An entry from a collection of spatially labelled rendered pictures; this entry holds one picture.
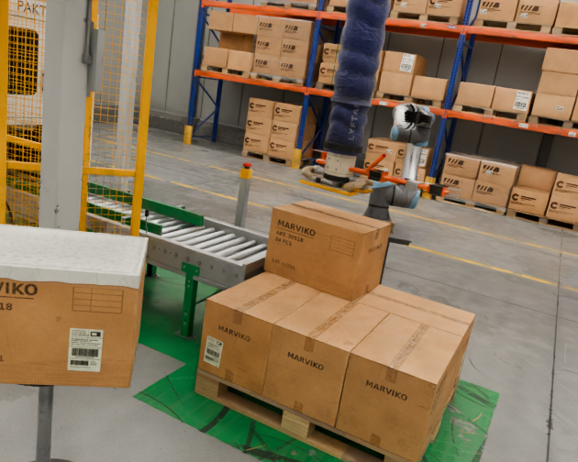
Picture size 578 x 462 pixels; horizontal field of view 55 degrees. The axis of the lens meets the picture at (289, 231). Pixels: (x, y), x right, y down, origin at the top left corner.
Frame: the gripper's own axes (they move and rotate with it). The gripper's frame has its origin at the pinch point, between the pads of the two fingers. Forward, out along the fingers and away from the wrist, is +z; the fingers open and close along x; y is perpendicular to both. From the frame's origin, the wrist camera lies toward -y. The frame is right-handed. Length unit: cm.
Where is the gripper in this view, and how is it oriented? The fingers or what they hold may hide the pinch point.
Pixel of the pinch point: (408, 116)
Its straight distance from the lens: 329.9
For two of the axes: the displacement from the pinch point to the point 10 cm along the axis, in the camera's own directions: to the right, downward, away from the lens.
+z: -5.6, 1.3, -8.2
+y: -8.1, -2.7, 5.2
